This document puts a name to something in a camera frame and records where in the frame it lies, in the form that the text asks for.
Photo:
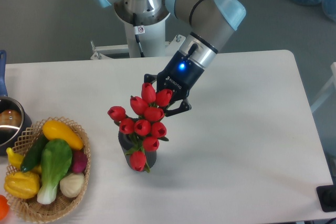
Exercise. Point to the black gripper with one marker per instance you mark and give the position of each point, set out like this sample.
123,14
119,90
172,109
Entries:
179,75

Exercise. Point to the red tulip bouquet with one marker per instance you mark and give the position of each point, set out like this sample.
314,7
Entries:
149,106

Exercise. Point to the dark grey ribbed vase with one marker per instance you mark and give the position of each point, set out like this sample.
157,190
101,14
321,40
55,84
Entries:
138,145

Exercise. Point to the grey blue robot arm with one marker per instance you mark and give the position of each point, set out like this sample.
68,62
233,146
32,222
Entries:
212,22

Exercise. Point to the purple radish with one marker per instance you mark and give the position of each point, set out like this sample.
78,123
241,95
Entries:
79,161

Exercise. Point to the yellow squash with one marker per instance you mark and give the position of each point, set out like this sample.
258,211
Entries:
54,130

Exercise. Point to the green bok choy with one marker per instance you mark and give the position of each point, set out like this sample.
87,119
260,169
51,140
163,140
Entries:
56,159

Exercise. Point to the green cucumber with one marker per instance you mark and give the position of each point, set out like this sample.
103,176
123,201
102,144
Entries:
33,155

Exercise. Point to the small yellow gourd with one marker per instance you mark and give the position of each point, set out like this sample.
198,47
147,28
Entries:
16,159

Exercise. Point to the yellow bell pepper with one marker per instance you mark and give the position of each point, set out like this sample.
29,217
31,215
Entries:
22,185

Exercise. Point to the woven wicker basket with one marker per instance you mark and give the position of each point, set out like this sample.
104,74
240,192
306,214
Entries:
29,209

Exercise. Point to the black device at table edge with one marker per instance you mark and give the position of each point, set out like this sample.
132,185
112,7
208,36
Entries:
326,195

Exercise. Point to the orange fruit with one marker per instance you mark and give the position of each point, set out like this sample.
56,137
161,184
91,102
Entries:
4,207

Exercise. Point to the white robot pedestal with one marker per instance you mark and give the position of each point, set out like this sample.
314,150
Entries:
145,29

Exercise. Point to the blue handled steel pot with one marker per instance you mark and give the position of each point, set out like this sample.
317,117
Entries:
14,119

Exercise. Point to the white frame at right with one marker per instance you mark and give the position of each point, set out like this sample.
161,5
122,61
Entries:
327,90

